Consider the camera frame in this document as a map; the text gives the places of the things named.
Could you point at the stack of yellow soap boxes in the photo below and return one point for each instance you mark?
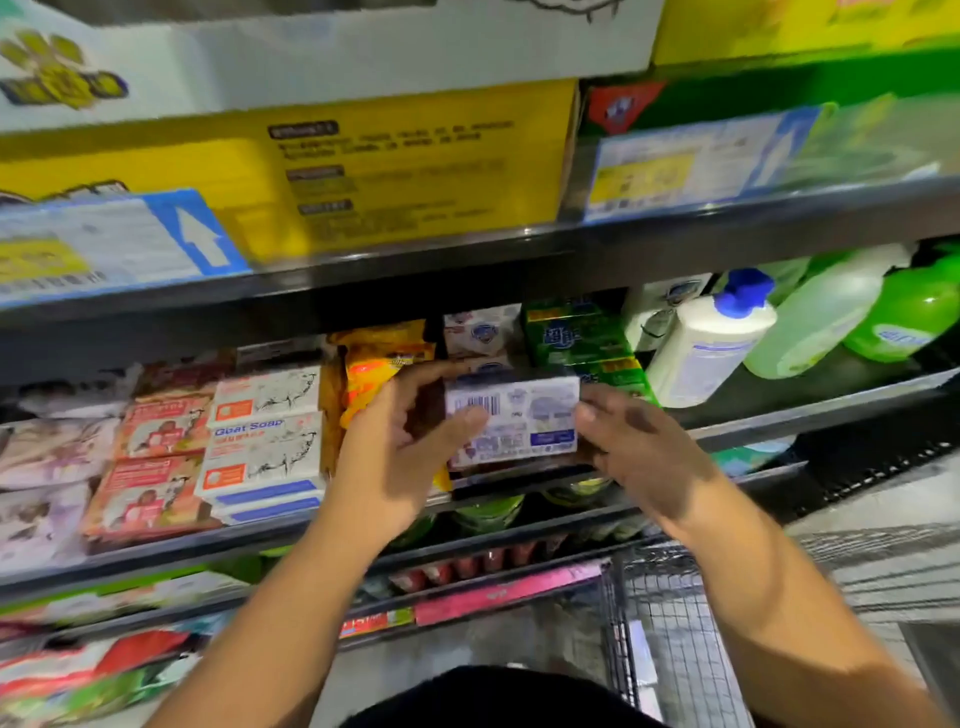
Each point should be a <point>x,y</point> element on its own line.
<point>375,353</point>

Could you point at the person's right hand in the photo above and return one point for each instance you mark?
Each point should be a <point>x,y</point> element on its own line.
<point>653,458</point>

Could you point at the white blue price tag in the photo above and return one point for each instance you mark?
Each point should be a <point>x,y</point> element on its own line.
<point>105,248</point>
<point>690,165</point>

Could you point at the green white carton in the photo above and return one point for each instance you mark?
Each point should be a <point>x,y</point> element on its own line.
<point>120,596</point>

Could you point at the large yellow box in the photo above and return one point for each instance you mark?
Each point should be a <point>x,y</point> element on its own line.
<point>300,53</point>

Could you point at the pale green hand sanitizer bottle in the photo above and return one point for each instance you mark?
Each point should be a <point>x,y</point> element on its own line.
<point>783,275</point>

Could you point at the flat yellow box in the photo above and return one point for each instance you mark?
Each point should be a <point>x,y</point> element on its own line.
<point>450,165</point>

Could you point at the stack of white purple soap boxes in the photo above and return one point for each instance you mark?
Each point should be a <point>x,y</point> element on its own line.
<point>483,333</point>

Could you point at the row of red tubes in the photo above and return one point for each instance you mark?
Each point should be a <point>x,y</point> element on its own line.
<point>443,570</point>

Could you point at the stack of green soap boxes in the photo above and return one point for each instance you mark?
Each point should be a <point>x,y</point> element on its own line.
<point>578,338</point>

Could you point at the white hand sanitizer bottle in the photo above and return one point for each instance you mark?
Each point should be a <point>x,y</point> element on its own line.
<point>657,308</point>
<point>705,353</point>

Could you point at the white red shield soap box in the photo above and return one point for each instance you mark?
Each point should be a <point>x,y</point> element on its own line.
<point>518,420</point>

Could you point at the person's right forearm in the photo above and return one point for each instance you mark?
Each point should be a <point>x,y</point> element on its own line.
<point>810,615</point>

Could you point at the green yellow cartoon box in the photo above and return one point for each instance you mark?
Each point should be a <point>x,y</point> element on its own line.
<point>810,30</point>

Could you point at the pink flat pack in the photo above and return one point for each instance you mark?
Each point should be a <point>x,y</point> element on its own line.
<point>510,596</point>

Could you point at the pile of colourful packets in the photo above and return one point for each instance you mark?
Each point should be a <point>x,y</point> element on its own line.
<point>75,702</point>

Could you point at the yellow red flat pack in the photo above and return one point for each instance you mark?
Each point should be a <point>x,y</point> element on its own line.
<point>375,623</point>

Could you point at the person's left hand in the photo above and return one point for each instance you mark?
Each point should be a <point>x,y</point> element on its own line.
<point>390,465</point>

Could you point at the bright green hand sanitizer bottle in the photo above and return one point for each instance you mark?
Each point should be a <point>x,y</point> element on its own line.
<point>908,315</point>

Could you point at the red white packet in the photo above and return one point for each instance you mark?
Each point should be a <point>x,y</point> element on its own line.
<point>90,660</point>

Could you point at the stack of floral soap boxes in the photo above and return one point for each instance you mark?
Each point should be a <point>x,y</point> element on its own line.
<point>53,450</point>

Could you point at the person's left forearm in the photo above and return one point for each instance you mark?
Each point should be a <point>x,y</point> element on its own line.
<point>278,638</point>

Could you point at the stack of pink soap boxes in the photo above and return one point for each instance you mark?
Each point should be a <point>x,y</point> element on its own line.
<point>150,503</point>

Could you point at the stack of white orange soap boxes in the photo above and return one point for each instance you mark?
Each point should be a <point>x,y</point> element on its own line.
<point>263,450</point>

